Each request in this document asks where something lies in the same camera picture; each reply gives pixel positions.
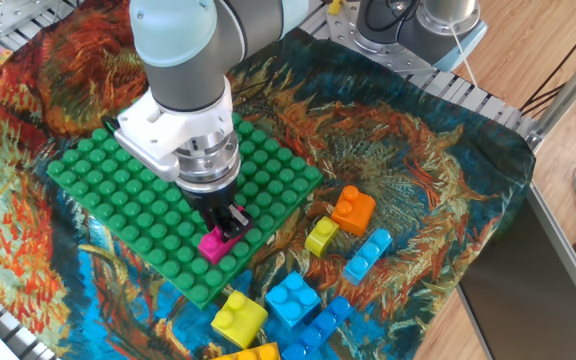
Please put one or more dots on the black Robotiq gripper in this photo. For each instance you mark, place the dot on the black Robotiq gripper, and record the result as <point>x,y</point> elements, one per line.
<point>213,202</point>

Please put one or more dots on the pink three-stud block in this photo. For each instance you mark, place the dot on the pink three-stud block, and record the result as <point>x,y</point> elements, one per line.
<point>213,250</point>

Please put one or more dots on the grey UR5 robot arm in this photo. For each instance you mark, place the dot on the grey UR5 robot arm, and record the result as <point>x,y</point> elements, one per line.
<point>183,65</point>

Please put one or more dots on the green studded baseplate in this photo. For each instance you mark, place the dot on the green studded baseplate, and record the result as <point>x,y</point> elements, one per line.
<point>133,210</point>

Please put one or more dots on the small yellow-green one-stud block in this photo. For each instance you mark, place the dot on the small yellow-green one-stud block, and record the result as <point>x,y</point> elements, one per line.
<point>320,237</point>

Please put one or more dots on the light blue four-stud square block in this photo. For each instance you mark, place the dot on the light blue four-stud square block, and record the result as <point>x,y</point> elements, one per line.
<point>293,300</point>

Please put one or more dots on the large yellow-green two-stud block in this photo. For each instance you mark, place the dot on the large yellow-green two-stud block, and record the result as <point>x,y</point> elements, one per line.
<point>243,325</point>

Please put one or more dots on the orange two-stud block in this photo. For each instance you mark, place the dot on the orange two-stud block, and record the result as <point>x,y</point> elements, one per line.
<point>358,215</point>

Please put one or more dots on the yellow-orange four-stud block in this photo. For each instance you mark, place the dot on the yellow-orange four-stud block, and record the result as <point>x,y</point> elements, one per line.
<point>253,354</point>

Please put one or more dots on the dark blue four-stud block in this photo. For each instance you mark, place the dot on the dark blue four-stud block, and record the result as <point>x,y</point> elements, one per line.
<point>318,327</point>

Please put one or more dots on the light blue three-stud block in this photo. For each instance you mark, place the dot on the light blue three-stud block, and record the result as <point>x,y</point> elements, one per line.
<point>368,255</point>

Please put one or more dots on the sunflower painting print cloth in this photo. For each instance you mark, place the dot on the sunflower painting print cloth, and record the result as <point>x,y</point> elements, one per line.
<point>393,150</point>

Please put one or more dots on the silver robot mounting plate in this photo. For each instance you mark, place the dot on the silver robot mounting plate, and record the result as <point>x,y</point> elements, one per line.
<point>348,35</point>

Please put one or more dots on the small yellow clip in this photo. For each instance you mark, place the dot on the small yellow clip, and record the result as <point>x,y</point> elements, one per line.
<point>335,6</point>

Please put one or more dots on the thin white rod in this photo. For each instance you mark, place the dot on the thin white rod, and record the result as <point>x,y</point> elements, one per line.
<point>463,55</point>

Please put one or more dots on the dark flat panel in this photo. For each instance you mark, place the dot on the dark flat panel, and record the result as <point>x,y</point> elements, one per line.
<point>528,290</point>

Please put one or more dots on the aluminium frame rail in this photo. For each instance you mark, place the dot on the aluminium frame rail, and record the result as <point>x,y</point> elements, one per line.
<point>568,92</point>

